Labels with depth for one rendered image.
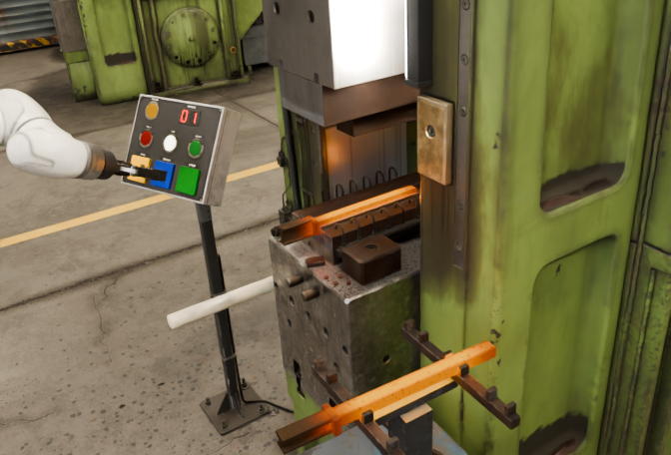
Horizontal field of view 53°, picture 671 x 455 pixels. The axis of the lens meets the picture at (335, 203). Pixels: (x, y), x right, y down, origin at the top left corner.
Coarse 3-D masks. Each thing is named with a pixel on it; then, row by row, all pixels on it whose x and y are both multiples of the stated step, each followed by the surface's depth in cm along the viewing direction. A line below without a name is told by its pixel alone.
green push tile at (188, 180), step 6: (180, 168) 192; (186, 168) 191; (180, 174) 191; (186, 174) 190; (192, 174) 189; (198, 174) 188; (180, 180) 191; (186, 180) 190; (192, 180) 189; (198, 180) 188; (180, 186) 191; (186, 186) 190; (192, 186) 189; (180, 192) 191; (186, 192) 190; (192, 192) 189
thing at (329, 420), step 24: (456, 360) 123; (480, 360) 125; (384, 384) 118; (408, 384) 118; (432, 384) 121; (336, 408) 114; (360, 408) 114; (288, 432) 109; (312, 432) 111; (336, 432) 112
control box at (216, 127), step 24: (144, 96) 203; (144, 120) 202; (168, 120) 197; (192, 120) 192; (216, 120) 188; (216, 144) 187; (192, 168) 192; (216, 168) 189; (168, 192) 194; (216, 192) 191
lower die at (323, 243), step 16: (416, 176) 189; (368, 192) 183; (384, 192) 180; (416, 192) 177; (320, 208) 176; (336, 208) 173; (400, 208) 171; (352, 224) 165; (368, 224) 164; (384, 224) 167; (304, 240) 173; (320, 240) 165; (336, 240) 160; (352, 240) 163
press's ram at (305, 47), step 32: (288, 0) 144; (320, 0) 133; (352, 0) 134; (384, 0) 138; (288, 32) 148; (320, 32) 137; (352, 32) 136; (384, 32) 140; (288, 64) 153; (320, 64) 140; (352, 64) 139; (384, 64) 143
